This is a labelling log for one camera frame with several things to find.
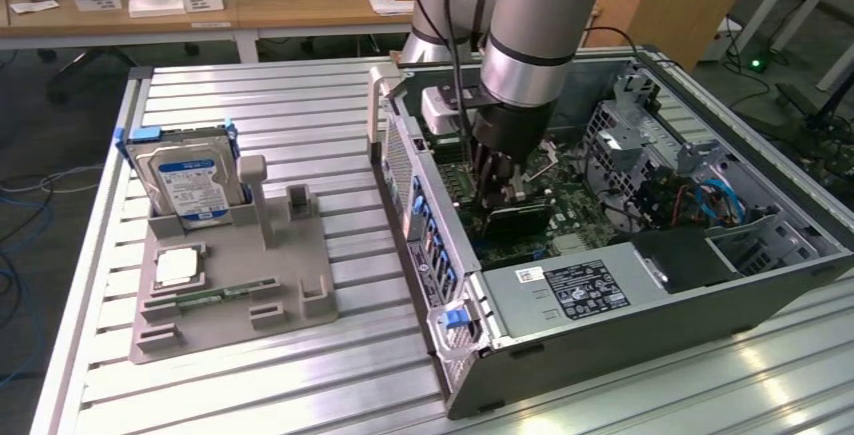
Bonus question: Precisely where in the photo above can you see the perforated metal disk bay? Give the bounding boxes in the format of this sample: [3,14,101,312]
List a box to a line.
[580,99,724,217]

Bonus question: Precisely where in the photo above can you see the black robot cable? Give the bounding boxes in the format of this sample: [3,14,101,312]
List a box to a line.
[410,0,500,124]

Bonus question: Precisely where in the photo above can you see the black office chair base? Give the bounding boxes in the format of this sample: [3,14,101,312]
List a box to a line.
[36,44,139,106]

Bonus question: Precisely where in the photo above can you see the hard disk in blue caddy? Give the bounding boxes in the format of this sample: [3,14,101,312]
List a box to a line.
[113,124,242,232]

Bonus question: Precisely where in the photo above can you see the white paper slip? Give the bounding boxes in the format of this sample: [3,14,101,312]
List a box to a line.
[8,0,62,15]

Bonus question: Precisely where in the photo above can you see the white box with round dish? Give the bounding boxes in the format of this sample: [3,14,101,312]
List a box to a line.
[126,0,186,19]

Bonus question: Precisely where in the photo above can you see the green motherboard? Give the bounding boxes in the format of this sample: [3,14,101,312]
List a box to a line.
[426,129,633,269]

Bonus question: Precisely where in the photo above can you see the graphics card with metal bracket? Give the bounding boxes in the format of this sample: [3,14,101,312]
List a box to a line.
[477,199,553,243]

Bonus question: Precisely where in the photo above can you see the grey power supply unit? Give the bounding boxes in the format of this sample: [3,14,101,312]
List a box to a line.
[479,242,672,342]

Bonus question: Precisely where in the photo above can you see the blue disk wire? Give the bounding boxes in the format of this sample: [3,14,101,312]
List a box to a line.
[693,178,748,227]

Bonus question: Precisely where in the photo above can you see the black cable into case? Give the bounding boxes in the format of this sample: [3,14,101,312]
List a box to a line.
[584,27,640,59]

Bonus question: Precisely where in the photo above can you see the wooden cabinet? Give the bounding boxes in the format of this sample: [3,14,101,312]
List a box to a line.
[580,0,766,71]

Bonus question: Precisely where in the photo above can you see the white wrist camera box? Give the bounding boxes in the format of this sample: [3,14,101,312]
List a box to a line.
[419,85,500,135]

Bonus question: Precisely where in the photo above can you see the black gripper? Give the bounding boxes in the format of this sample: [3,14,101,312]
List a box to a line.
[470,101,557,166]

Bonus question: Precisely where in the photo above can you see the wooden desk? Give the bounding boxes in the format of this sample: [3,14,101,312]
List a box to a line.
[0,0,602,65]

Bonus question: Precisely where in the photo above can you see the black plastic shroud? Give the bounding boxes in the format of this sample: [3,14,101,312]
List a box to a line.
[630,224,737,295]

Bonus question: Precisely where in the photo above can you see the black floor stand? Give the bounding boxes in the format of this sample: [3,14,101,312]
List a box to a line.
[773,82,854,186]

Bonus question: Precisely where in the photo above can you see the open dark grey PC case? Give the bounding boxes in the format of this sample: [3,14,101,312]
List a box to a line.
[369,44,854,420]

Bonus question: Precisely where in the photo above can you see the green RAM stick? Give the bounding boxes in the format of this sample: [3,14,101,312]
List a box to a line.
[174,282,279,314]

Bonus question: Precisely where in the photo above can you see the grey parts rack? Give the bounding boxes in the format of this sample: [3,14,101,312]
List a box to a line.
[127,153,339,367]

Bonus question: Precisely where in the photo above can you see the silver CPU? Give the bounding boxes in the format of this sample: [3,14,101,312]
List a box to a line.
[151,249,203,293]

